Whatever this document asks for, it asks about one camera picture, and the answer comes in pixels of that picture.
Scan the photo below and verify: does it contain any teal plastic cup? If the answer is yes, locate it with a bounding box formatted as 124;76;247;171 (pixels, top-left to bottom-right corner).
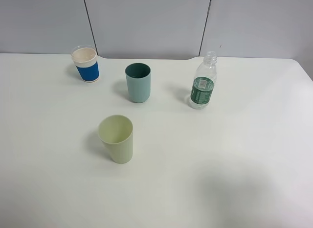
125;63;151;103

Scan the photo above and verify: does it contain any light green plastic cup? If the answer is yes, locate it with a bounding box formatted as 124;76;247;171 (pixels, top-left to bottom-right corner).
98;115;133;164

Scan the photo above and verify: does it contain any blue paper cup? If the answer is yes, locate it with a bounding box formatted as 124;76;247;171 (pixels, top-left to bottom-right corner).
71;46;99;83

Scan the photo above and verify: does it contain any clear plastic water bottle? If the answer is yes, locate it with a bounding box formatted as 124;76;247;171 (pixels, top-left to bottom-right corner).
190;51;217;110

